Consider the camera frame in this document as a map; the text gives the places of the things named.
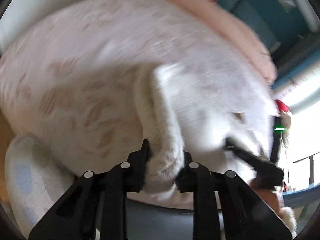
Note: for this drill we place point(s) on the cream knit sweater black hearts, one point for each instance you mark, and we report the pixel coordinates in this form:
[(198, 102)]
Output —
[(182, 112)]

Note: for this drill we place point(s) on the red and cream clothes pile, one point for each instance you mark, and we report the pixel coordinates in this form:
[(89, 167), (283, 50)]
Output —
[(282, 124)]

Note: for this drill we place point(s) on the person's right hand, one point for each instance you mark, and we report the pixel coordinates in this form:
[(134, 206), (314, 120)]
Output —
[(273, 199)]

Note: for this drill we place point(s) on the teal upholstered headboard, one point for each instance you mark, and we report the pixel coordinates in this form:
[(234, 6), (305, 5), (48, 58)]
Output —
[(278, 28)]

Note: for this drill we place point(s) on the pink folded duvet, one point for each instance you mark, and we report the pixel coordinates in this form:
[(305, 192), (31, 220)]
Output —
[(236, 32)]

